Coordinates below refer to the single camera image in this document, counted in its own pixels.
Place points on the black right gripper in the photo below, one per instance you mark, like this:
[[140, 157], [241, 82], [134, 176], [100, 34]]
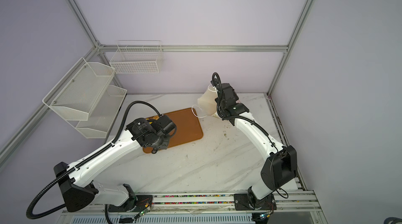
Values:
[[234, 95]]

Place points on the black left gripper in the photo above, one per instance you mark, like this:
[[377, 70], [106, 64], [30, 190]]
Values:
[[164, 145]]

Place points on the cartoon animal paper bag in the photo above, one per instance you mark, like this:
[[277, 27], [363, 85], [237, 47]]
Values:
[[207, 104]]

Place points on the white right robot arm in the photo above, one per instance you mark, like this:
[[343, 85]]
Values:
[[280, 161]]

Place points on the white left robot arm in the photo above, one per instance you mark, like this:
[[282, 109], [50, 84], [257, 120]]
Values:
[[81, 188]]

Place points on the brown plastic tray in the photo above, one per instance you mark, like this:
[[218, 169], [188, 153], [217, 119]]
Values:
[[188, 127]]

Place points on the white mesh lower shelf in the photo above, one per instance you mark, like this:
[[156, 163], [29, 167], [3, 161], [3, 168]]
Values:
[[104, 114]]

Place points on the white mesh shelf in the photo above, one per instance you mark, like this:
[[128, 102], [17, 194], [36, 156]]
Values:
[[76, 95], [104, 114]]

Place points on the white mesh upper shelf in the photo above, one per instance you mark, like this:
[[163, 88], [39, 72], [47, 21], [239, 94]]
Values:
[[76, 95]]

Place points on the white wire basket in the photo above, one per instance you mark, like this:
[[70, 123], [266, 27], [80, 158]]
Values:
[[138, 57]]

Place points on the aluminium frame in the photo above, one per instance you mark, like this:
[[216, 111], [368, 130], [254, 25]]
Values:
[[9, 149]]

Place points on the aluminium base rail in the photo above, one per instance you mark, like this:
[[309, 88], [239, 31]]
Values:
[[296, 207]]

